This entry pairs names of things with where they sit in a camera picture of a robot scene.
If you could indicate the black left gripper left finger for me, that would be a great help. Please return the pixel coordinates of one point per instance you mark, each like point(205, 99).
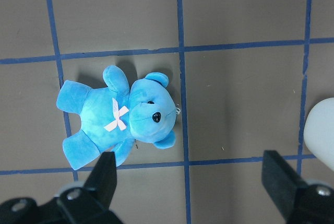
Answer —
point(81, 203)

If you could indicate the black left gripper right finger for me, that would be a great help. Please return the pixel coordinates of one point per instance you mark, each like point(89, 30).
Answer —
point(297, 200)

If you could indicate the white plastic trash can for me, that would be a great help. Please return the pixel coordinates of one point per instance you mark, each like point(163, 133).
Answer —
point(318, 132)

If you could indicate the blue plush teddy bear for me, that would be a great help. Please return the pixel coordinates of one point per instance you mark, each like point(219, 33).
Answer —
point(116, 116)

